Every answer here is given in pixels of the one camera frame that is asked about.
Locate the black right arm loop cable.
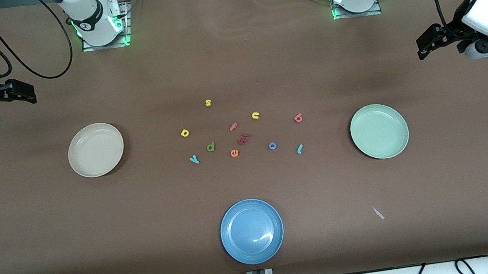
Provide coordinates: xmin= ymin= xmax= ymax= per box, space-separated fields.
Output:
xmin=0 ymin=0 xmax=77 ymax=87

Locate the white paper scrap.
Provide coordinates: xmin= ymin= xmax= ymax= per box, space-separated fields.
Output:
xmin=371 ymin=204 xmax=386 ymax=222

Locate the beige round plate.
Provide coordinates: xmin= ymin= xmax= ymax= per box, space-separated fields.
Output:
xmin=64 ymin=120 xmax=129 ymax=182

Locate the black looped hanging cable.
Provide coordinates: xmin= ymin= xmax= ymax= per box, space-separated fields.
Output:
xmin=454 ymin=254 xmax=488 ymax=274

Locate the green round plate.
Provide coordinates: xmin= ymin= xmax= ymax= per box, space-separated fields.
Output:
xmin=347 ymin=99 xmax=413 ymax=164

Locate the blue round plate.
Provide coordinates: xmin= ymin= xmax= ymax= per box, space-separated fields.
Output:
xmin=216 ymin=194 xmax=289 ymax=270

